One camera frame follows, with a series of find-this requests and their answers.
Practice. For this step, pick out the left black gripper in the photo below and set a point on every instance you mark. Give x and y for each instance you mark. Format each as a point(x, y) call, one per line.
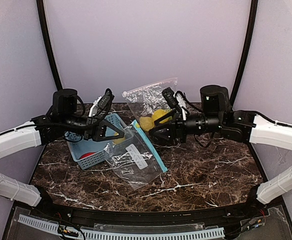
point(90, 130)

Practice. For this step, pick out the white cable duct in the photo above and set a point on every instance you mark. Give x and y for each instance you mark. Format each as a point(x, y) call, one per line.
point(111, 232)

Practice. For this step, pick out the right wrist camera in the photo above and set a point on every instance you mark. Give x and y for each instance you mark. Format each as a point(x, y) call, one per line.
point(176, 102)

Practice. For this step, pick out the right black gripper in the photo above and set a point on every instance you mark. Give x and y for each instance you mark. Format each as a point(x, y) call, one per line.
point(180, 129)

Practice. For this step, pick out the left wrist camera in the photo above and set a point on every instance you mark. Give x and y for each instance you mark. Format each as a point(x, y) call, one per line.
point(101, 104)

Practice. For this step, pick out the blue plastic basket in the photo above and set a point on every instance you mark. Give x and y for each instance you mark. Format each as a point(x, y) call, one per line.
point(78, 146)

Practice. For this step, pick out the right black frame post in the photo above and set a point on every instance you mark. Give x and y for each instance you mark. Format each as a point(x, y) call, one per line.
point(245, 50)

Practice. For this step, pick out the black frame post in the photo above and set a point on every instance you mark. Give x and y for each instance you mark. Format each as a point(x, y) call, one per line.
point(245, 50)
point(48, 44)

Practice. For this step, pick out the small blue zip bag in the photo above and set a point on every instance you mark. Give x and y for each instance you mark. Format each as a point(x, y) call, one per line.
point(135, 160)

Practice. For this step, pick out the large pink zip bag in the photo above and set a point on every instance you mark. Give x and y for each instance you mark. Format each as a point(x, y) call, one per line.
point(144, 100)

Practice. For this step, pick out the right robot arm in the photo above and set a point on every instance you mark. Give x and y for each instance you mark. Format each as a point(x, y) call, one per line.
point(243, 126)

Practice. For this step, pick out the yellow lemon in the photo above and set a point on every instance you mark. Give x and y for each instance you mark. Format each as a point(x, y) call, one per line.
point(160, 113)

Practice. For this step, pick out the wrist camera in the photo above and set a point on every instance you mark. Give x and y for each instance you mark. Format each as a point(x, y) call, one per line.
point(101, 104)
point(176, 102)

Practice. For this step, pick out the left black frame post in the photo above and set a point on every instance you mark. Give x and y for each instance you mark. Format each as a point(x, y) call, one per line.
point(48, 44)

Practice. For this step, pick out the red chili pepper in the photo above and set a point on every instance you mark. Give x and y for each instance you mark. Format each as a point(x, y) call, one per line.
point(88, 154)

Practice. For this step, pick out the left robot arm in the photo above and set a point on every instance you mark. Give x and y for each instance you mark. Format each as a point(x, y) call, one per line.
point(61, 118)

